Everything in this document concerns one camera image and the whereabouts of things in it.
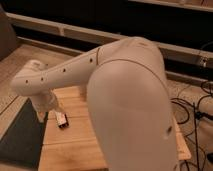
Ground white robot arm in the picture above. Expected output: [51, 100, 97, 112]
[11, 37, 180, 171]

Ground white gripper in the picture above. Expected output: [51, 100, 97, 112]
[30, 91, 66, 123]

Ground black cables on floor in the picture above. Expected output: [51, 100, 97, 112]
[169, 79, 213, 171]

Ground dark floor mat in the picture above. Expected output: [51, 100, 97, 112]
[0, 100, 47, 168]

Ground white wall rail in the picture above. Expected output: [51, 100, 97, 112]
[6, 12, 213, 68]

